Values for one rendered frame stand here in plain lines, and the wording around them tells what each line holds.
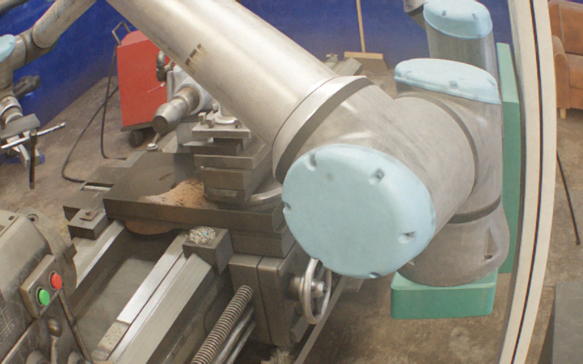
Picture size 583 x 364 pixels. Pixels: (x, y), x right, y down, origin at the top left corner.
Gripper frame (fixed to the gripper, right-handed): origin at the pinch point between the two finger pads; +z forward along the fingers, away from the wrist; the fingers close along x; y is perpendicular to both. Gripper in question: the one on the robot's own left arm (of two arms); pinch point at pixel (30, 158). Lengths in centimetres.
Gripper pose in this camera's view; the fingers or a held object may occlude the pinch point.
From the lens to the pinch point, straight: 142.4
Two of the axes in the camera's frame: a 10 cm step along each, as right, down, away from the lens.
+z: 6.8, 5.5, -4.8
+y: 2.6, -8.0, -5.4
